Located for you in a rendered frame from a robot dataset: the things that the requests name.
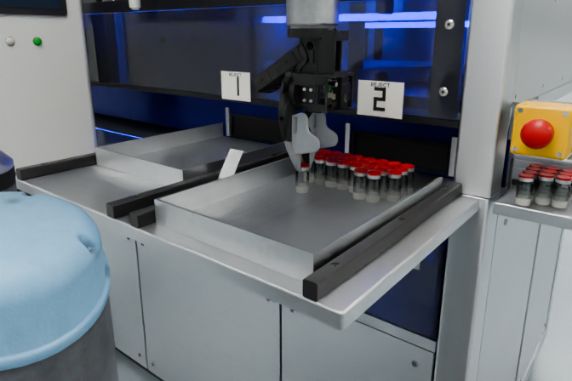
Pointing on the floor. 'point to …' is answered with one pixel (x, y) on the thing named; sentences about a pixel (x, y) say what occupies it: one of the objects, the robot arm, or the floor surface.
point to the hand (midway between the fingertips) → (300, 160)
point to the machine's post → (481, 155)
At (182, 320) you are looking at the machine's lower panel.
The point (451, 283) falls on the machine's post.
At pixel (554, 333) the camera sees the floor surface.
